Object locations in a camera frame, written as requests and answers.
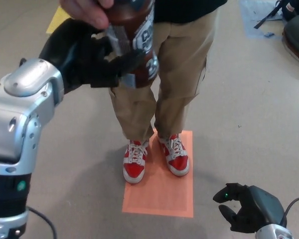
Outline person's left red white sneaker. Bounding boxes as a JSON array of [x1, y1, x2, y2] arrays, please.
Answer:
[[156, 133, 190, 177]]

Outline person's red white sneaker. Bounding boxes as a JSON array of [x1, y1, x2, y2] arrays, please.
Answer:
[[123, 139, 150, 184], [156, 133, 190, 177]]

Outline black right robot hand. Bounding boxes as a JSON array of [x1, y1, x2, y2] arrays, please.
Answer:
[[212, 183, 287, 235]]

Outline blue floor sheet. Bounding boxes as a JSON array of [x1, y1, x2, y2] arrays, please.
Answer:
[[239, 1, 287, 39]]

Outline brown protein shake bottle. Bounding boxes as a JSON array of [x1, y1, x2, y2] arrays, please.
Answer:
[[106, 0, 160, 90]]

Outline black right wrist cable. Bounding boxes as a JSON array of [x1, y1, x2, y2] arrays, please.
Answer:
[[280, 196, 299, 226]]

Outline dark round chair seat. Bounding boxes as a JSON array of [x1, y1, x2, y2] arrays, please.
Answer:
[[282, 16, 299, 67]]

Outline yellow floor sheet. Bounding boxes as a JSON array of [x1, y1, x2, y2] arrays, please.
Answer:
[[46, 6, 72, 34]]

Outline person's right hand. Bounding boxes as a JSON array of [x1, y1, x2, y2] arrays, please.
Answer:
[[59, 0, 114, 28]]

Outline orange floor sheet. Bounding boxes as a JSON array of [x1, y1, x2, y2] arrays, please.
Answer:
[[121, 129, 194, 218]]

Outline person's right red white sneaker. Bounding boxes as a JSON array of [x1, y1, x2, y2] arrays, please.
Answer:
[[123, 139, 150, 184]]

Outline khaki cargo trousers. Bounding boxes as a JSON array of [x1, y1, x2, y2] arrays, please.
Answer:
[[108, 7, 219, 143]]

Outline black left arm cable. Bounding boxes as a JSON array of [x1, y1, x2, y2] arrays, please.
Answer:
[[26, 206, 58, 239]]

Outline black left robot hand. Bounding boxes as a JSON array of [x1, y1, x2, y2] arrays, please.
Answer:
[[38, 18, 145, 97]]

